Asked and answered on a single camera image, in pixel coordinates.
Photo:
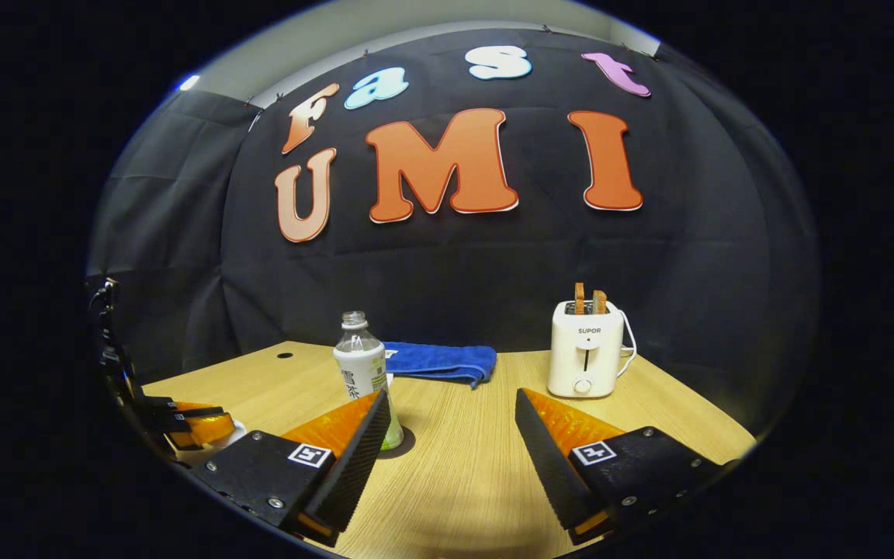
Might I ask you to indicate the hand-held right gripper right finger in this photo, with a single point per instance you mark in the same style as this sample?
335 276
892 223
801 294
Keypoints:
552 466

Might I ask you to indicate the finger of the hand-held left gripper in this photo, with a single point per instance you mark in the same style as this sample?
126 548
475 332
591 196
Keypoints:
202 428
183 404

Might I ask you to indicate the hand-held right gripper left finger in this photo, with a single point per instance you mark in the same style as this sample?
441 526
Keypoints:
354 466

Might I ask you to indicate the dark round coaster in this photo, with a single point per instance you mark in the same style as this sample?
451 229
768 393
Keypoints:
407 442

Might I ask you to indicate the water bottle with white label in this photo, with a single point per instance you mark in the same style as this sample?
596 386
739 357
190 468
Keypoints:
360 365

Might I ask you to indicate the white toaster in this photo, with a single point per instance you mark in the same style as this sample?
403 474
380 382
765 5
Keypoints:
583 357

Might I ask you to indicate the blue folded towel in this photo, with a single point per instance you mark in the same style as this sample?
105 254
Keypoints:
439 361

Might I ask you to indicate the brown toast slice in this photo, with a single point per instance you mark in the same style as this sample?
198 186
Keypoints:
600 303
580 299

